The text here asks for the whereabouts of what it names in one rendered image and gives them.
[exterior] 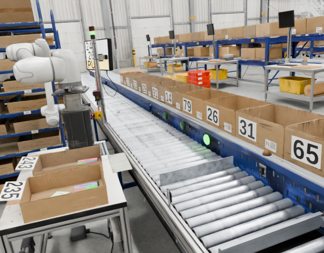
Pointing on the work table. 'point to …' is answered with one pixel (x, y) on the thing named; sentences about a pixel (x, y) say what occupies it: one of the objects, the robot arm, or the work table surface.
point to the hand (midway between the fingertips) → (87, 105)
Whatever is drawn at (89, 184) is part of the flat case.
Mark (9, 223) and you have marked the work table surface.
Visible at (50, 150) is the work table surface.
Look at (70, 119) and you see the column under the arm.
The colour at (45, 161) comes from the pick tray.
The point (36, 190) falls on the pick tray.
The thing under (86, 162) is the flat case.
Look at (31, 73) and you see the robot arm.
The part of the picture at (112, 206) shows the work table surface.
